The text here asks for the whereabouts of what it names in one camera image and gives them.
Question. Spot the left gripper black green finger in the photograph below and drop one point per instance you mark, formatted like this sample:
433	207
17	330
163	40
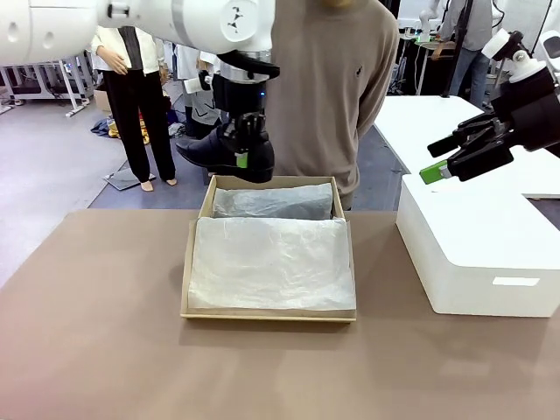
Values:
257	131
235	128

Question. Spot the right gripper black green finger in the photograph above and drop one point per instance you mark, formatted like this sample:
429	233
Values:
468	133
481	159

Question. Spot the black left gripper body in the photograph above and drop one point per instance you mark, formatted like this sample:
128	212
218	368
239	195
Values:
240	94

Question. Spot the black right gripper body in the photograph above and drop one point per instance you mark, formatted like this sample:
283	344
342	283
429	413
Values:
534	114

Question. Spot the black leather buckle shoe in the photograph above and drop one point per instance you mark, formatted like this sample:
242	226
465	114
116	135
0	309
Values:
210	153

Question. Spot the white wrapping paper sheet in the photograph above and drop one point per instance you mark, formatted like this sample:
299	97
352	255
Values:
271	262

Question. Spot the brown cardboard shoe box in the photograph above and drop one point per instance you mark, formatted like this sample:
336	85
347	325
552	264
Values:
267	316

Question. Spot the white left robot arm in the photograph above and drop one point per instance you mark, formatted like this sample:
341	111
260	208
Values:
131	22

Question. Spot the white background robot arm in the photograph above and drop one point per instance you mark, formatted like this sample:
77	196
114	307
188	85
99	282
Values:
426	19

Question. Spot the white foam box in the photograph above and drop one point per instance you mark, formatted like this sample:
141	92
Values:
477	245

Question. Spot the white label on foam box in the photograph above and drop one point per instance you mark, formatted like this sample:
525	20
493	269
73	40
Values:
515	282

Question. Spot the cardboard box on floor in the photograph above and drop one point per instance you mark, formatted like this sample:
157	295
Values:
102	100

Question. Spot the person in white shirt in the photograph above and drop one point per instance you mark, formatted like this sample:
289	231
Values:
199	109

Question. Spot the white side table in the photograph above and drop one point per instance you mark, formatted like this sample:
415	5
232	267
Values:
420	118

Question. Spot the person in beige sweater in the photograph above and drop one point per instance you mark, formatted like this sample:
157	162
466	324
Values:
324	87

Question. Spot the person grey top blue jeans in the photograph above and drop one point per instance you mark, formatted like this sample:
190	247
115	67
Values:
470	39

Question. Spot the clothes pile on floor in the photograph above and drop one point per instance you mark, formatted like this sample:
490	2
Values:
105	128

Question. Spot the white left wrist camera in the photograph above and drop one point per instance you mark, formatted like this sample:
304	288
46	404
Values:
191	85

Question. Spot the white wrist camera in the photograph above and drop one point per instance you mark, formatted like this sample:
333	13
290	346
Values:
191	85
496	44

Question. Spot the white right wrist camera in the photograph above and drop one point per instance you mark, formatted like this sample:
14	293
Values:
496	44

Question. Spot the black frame background table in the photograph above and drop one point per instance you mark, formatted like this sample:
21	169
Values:
411	65

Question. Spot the grey mannequin base plate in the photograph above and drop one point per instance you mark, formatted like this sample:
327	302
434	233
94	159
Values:
124	179

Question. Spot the white frame background table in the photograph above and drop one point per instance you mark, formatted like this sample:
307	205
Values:
44	79

